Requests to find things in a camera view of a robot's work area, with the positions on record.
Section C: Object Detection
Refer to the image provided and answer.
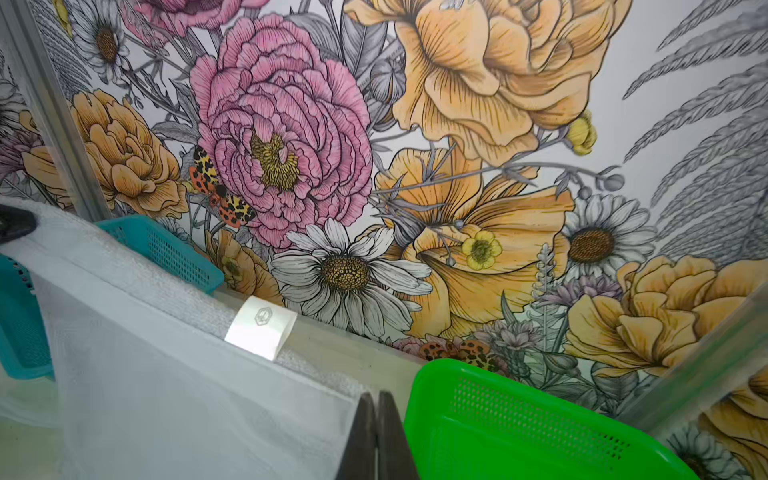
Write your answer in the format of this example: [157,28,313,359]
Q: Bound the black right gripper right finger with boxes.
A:
[376,390,420,480]

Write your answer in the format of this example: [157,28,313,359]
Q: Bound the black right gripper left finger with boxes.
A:
[336,393,377,480]

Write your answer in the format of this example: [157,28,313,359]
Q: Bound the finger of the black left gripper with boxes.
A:
[0,205,38,244]

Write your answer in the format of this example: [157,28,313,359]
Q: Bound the grey towel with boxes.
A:
[1,198,359,479]

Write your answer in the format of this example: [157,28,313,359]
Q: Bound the green plastic basket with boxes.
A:
[404,359,695,479]

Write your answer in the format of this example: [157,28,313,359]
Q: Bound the teal plastic basket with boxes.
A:
[1,215,224,380]

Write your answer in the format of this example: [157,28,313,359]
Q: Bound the aluminium frame post left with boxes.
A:
[1,1,112,222]

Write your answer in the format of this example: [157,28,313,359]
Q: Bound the aluminium frame post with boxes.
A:
[1,1,112,222]
[617,284,767,440]

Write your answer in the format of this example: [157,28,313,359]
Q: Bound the aluminium frame post right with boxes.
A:
[617,284,767,440]

